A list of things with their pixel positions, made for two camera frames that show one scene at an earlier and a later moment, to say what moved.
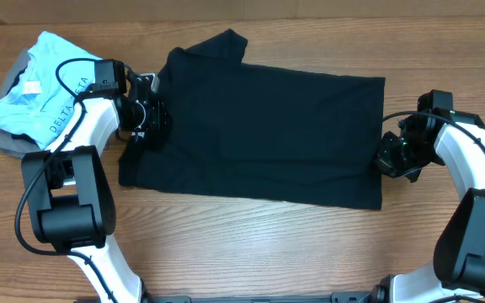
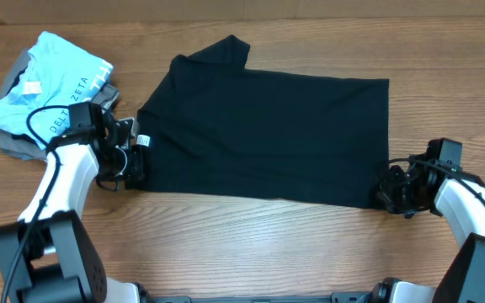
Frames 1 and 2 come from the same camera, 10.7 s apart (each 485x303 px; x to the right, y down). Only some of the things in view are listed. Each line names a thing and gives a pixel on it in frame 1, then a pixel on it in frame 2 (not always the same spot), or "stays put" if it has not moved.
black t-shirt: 242,130 stays put
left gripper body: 144,116 to 125,163
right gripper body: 406,157 to 403,195
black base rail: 345,297 stays put
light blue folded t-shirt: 39,107 stays put
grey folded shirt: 5,141 stays put
